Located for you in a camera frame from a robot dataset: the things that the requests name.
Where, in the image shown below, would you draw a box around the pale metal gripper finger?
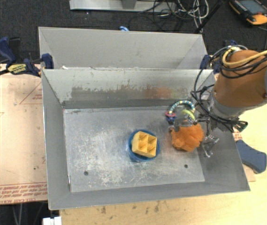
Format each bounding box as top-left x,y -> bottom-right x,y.
202,143 -> 215,158
204,135 -> 220,148

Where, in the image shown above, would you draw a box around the clear plastic piece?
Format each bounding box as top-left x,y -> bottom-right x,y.
173,115 -> 194,129

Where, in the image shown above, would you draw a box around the red and blue small rings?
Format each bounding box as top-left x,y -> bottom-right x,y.
165,111 -> 177,123

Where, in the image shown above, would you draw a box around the yellow square block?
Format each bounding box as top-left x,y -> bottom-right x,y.
131,131 -> 158,158

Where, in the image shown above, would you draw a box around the blue round cup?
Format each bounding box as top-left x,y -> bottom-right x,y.
127,129 -> 160,163

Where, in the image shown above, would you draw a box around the grey metal bin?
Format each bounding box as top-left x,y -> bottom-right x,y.
38,26 -> 251,211

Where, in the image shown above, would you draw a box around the brown cardboard board red print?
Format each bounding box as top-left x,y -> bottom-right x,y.
0,63 -> 49,205

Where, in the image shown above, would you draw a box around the yellow-green ring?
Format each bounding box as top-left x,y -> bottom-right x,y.
181,109 -> 196,122

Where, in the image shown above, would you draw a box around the teal white striped ring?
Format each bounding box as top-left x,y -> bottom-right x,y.
169,99 -> 196,117

